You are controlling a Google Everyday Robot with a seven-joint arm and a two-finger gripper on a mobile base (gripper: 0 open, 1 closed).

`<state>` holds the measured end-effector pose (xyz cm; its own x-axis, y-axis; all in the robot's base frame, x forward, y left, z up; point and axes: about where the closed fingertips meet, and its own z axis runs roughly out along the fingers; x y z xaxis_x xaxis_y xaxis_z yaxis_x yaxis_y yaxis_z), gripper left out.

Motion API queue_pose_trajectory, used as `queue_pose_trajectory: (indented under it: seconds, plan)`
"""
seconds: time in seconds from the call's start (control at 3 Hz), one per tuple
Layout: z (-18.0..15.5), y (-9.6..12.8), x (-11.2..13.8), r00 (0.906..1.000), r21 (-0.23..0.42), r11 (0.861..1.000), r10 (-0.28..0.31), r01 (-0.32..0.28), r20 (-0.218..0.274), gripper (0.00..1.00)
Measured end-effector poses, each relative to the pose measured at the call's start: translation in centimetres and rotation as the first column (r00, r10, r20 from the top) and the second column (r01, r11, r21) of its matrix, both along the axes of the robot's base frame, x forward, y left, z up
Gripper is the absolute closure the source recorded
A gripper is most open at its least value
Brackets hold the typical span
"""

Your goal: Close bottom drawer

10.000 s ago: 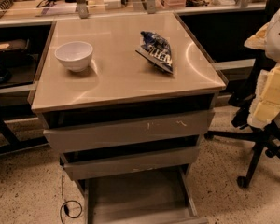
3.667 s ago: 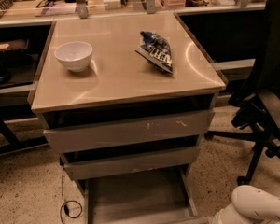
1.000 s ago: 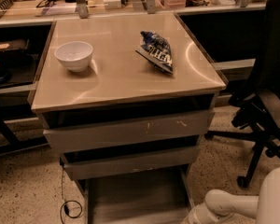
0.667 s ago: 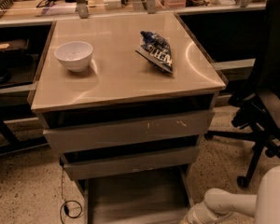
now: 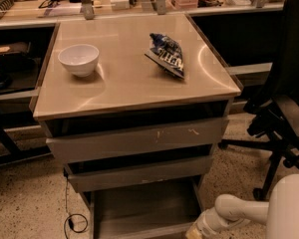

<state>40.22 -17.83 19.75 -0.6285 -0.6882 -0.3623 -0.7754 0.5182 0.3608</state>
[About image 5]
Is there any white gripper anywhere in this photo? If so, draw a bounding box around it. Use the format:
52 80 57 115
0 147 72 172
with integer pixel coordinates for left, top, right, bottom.
185 207 250 239

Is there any grey bottom drawer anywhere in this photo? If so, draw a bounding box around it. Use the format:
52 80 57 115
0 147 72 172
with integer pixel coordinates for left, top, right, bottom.
91 178 203 239

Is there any grey drawer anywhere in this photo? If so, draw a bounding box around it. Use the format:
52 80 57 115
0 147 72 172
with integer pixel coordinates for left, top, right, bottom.
68 155 212 192
47 117 228 163
91 178 203 239

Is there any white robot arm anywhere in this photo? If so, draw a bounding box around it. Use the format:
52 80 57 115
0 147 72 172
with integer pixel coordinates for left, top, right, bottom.
185 174 299 239

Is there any grey middle drawer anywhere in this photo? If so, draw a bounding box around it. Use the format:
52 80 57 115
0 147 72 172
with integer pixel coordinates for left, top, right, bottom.
68 155 212 192

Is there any grey drawer cabinet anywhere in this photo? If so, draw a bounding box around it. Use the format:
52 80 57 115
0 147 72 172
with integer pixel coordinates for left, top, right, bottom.
29 13 244 239

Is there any grey top drawer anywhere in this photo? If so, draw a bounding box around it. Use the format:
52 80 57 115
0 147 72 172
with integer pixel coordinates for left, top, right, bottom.
47 117 228 163

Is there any black office chair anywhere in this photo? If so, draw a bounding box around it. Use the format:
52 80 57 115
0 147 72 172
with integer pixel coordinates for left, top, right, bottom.
218 0 299 200

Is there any blue chip bag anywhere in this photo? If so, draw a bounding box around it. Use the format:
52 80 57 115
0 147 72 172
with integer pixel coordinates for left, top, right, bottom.
145 33 184 79

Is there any white bowl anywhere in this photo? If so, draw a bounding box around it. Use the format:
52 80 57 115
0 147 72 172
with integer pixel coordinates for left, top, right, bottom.
58 44 100 77

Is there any long workbench desk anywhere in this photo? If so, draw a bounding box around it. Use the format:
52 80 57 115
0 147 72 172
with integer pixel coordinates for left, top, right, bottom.
0 0 283 166

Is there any black floor cable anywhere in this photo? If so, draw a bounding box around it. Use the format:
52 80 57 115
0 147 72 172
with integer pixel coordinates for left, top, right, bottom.
63 169 90 239

